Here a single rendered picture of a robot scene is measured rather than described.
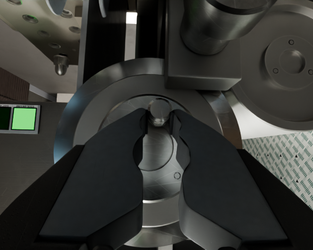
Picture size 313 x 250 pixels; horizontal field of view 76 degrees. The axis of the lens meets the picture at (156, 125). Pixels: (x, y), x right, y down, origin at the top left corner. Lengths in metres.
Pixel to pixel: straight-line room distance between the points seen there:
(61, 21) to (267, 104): 0.36
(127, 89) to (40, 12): 0.29
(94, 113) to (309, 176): 0.24
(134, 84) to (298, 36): 0.15
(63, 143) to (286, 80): 0.19
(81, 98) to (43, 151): 0.39
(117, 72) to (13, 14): 0.31
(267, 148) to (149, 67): 0.24
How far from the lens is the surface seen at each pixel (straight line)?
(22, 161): 0.57
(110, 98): 0.16
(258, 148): 0.37
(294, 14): 0.24
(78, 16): 0.38
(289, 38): 0.22
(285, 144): 0.31
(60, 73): 0.55
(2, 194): 0.60
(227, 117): 0.17
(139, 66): 0.17
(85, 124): 0.16
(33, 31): 0.49
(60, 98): 5.12
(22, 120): 0.57
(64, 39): 0.49
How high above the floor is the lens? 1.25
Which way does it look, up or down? 7 degrees down
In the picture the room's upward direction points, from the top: 179 degrees counter-clockwise
